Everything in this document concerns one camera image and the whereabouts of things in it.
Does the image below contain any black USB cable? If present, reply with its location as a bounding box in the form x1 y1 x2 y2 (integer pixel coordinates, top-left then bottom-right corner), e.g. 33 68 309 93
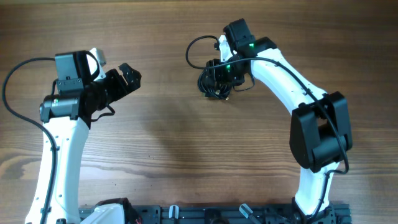
197 58 233 101

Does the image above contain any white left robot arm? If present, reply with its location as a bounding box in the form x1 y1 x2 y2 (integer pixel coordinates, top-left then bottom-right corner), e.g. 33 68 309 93
25 50 142 223

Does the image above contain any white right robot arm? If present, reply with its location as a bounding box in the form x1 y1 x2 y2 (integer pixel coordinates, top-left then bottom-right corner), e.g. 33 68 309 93
203 19 353 223

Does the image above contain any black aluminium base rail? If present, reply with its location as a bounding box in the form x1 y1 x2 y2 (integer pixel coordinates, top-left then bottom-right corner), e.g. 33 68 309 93
78 203 352 224

